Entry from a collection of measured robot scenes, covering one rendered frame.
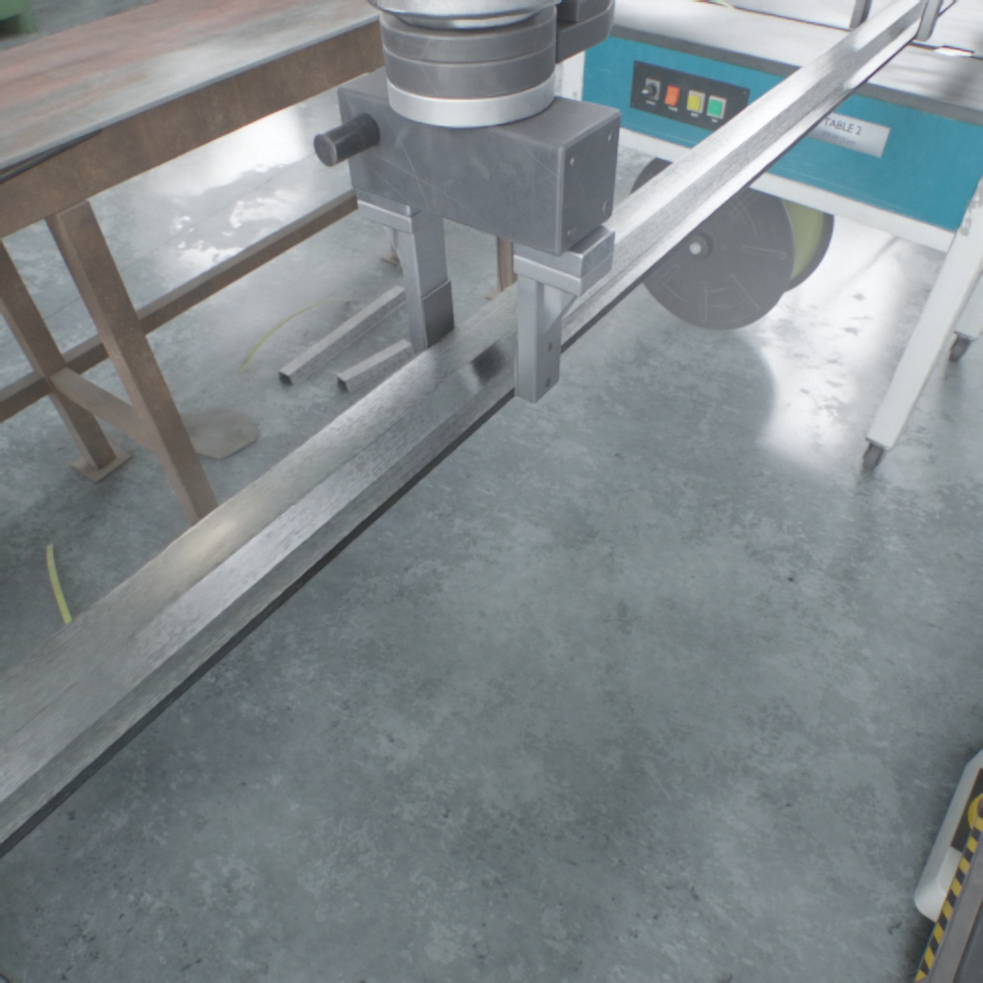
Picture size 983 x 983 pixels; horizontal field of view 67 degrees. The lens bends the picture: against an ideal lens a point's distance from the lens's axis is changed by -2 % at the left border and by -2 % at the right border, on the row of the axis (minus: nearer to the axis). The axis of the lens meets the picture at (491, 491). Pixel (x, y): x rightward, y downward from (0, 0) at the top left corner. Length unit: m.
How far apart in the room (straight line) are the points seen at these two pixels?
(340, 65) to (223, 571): 1.23
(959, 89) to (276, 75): 1.08
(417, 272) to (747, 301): 1.52
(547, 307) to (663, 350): 1.61
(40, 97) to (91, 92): 0.07
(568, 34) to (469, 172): 0.07
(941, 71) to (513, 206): 1.28
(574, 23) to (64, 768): 0.37
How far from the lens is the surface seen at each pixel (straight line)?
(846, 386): 2.01
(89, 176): 1.22
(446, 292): 0.46
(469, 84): 0.34
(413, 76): 0.35
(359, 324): 2.07
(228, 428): 1.81
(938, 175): 1.48
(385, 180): 0.40
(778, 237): 1.82
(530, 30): 0.35
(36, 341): 1.70
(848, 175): 1.53
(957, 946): 0.96
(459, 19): 0.33
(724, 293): 1.93
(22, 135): 1.23
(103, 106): 1.27
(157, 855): 1.33
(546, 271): 0.37
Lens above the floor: 1.16
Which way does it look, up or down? 47 degrees down
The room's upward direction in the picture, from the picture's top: 2 degrees counter-clockwise
